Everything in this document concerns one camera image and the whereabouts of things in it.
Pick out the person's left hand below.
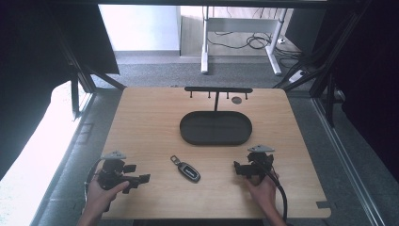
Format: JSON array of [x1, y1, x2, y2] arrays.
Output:
[[84, 170, 130, 218]]

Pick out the black key stand with tray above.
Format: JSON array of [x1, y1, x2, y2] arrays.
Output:
[[179, 86, 254, 147]]

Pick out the black car key fob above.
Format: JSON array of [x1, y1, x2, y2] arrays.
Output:
[[169, 154, 201, 184]]

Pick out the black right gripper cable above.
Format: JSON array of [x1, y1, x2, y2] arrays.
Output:
[[253, 159, 289, 222]]

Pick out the white power strip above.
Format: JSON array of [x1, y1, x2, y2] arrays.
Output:
[[288, 69, 308, 84]]

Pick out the person's right hand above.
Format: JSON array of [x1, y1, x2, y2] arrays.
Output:
[[245, 170, 280, 217]]

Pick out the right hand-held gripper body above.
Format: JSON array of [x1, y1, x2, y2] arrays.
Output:
[[247, 144, 276, 182]]

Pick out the black curtain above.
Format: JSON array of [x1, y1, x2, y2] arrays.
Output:
[[0, 0, 120, 181], [285, 0, 399, 183]]

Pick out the black floor cables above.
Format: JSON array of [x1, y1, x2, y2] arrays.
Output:
[[206, 29, 304, 69]]

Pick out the black metal frame stand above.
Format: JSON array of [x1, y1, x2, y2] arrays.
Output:
[[272, 0, 375, 128], [57, 37, 127, 121]]

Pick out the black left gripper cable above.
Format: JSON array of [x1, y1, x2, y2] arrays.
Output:
[[84, 157, 105, 203]]

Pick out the aluminium floor rail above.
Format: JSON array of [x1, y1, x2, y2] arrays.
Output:
[[311, 96, 379, 226]]

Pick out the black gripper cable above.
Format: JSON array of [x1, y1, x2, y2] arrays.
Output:
[[253, 159, 289, 222], [84, 157, 105, 203]]

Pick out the white metal desk frame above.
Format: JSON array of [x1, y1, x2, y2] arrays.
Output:
[[199, 5, 289, 76]]

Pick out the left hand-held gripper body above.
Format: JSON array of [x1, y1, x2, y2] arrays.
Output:
[[98, 150, 131, 191]]

